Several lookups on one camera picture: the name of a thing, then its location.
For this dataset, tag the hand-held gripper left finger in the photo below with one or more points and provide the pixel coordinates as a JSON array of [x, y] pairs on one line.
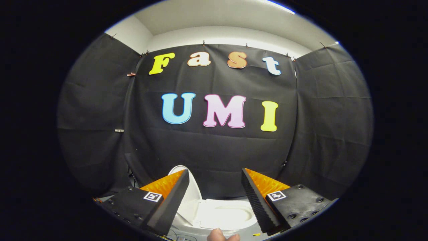
[[172, 204]]

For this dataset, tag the black backdrop cloth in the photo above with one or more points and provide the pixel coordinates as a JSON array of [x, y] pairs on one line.
[[214, 150]]

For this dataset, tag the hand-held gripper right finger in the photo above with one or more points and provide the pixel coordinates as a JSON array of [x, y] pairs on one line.
[[257, 204]]

